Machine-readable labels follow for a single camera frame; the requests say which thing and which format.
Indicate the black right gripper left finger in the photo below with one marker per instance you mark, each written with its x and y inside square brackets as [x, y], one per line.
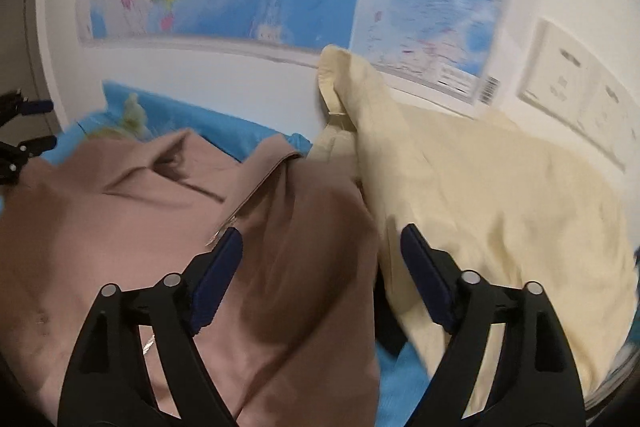
[135, 362]

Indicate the pink zip jacket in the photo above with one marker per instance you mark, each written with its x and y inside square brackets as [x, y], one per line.
[200, 231]

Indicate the blue floral bed sheet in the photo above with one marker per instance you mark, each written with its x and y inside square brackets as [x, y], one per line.
[200, 121]

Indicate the cream yellow garment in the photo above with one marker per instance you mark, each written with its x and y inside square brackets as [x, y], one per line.
[502, 203]

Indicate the white wall socket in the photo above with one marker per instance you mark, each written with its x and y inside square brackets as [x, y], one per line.
[610, 118]
[558, 75]

